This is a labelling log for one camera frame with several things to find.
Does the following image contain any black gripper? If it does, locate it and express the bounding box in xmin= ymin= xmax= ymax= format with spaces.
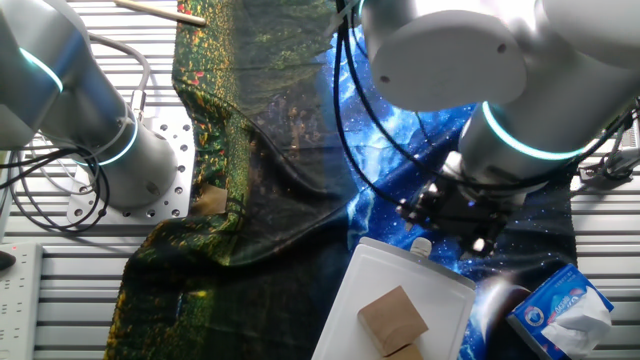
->
xmin=397 ymin=182 xmax=524 ymax=259

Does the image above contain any white drawer cabinet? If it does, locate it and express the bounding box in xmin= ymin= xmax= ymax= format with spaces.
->
xmin=310 ymin=238 xmax=477 ymax=360

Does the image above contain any brown wooden cube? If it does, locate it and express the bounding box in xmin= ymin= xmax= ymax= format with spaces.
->
xmin=357 ymin=285 xmax=430 ymax=357
xmin=382 ymin=343 xmax=425 ymax=360

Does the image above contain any blue tissue pack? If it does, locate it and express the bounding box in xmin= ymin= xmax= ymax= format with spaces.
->
xmin=505 ymin=263 xmax=615 ymax=360

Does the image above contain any galaxy and meadow print cloth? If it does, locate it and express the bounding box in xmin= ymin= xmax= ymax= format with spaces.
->
xmin=104 ymin=0 xmax=581 ymax=360

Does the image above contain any brown tape patch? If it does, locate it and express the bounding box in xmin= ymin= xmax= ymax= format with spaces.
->
xmin=192 ymin=183 xmax=230 ymax=217

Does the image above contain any pale wooden stick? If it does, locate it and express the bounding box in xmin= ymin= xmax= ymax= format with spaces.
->
xmin=113 ymin=0 xmax=208 ymax=27

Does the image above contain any white power strip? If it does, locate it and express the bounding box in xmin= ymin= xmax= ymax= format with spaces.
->
xmin=0 ymin=242 xmax=45 ymax=360

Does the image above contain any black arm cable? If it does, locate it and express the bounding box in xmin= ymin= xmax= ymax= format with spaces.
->
xmin=333 ymin=0 xmax=640 ymax=211

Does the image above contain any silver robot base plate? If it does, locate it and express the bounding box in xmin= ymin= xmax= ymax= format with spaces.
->
xmin=66 ymin=117 xmax=196 ymax=227

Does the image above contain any grey base cable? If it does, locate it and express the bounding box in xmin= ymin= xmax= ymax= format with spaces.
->
xmin=82 ymin=30 xmax=152 ymax=121

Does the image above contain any black base cable bundle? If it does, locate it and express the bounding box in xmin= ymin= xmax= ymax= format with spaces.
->
xmin=0 ymin=144 xmax=112 ymax=234

